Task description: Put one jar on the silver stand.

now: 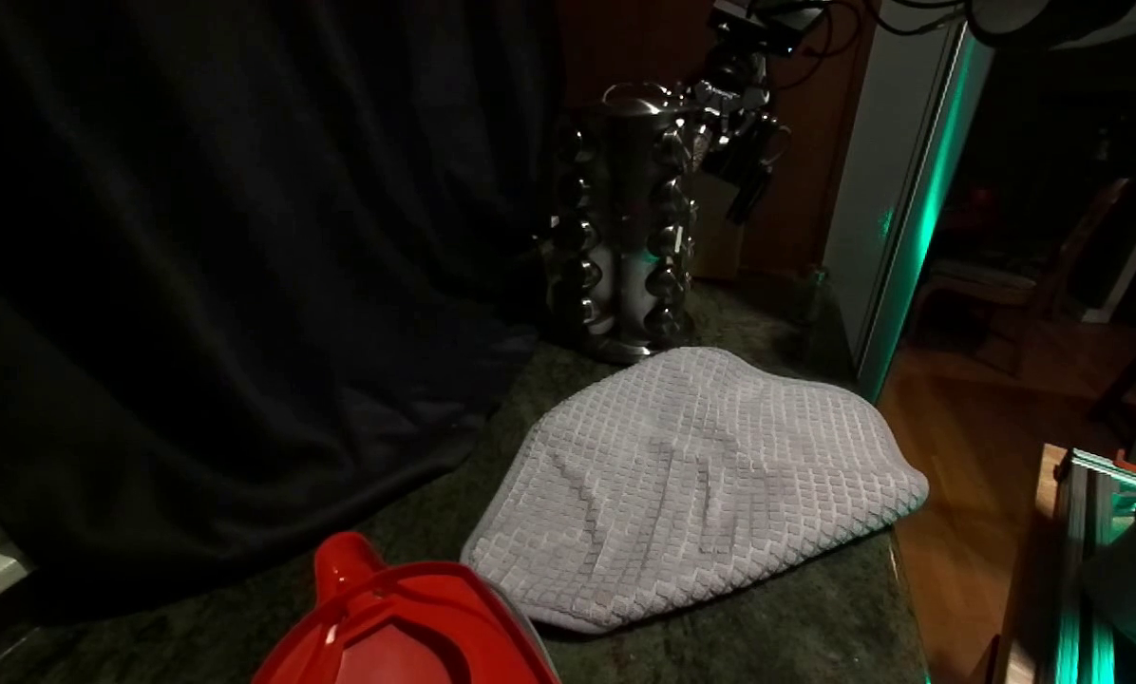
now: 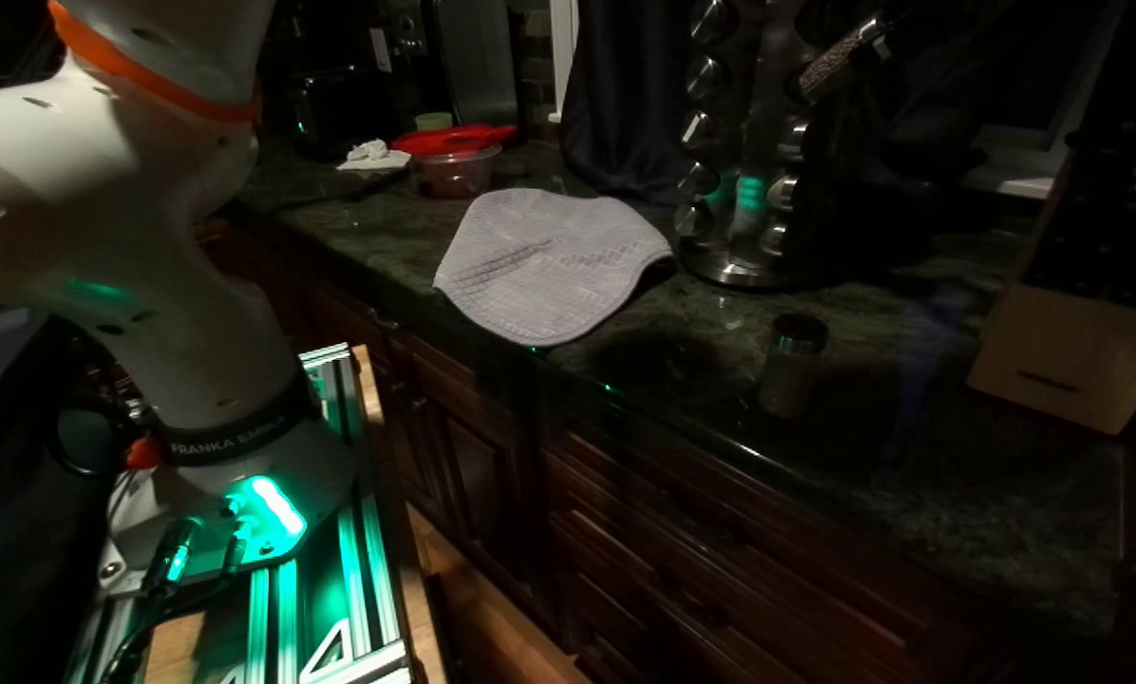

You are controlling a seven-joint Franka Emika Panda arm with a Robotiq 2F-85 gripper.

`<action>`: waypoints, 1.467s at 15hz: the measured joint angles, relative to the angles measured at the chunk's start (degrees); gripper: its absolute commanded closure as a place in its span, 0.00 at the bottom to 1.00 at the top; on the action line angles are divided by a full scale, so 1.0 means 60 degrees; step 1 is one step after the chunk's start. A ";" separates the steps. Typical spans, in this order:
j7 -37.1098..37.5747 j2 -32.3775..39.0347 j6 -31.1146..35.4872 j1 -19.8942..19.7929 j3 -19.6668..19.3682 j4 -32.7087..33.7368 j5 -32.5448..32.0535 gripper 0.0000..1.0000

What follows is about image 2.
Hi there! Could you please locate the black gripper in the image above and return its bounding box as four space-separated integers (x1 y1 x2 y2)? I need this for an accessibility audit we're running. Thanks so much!
875 0 987 117

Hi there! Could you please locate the spice jar with silver lid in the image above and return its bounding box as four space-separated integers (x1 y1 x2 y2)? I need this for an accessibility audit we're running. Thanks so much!
796 15 897 102
754 312 835 427

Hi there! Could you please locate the white window sill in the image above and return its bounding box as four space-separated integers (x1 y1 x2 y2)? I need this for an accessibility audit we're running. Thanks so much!
963 121 1084 210

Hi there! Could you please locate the small blue glass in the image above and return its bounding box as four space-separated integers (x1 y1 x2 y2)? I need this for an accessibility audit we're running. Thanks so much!
897 284 977 423

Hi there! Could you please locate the black curtain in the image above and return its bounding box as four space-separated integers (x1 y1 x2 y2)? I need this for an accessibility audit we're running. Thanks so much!
558 0 712 193

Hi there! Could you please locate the wooden knife block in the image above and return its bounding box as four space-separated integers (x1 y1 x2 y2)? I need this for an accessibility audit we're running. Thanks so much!
964 129 1136 442

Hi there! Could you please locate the gray waffle dish cloth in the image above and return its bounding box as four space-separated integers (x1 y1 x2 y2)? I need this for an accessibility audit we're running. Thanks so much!
431 183 680 355

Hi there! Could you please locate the gray upright panel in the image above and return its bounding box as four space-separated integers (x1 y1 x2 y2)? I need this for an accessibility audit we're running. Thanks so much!
431 0 526 129

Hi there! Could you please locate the red lidded food container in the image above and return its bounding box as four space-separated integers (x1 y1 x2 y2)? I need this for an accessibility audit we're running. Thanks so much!
390 117 526 203

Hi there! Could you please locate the white crumpled napkin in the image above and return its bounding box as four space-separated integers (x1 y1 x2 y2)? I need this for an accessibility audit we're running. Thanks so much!
330 132 419 180

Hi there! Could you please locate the dark wooden cabinet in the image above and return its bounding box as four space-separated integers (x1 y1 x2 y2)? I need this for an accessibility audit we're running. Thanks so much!
208 212 1127 684

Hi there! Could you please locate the black coffee machine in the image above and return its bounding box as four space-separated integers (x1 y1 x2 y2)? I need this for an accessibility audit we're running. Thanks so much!
257 0 408 162

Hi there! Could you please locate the wooden plank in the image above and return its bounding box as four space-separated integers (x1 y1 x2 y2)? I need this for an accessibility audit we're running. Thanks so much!
346 343 454 684

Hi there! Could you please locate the orange round button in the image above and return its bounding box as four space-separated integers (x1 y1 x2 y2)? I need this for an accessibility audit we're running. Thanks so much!
123 428 169 475

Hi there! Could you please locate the white window frame post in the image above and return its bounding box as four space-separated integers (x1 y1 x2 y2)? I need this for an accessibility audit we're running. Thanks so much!
542 0 585 129

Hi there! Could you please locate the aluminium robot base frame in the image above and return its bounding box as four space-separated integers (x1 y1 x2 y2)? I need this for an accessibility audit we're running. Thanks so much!
65 337 422 684

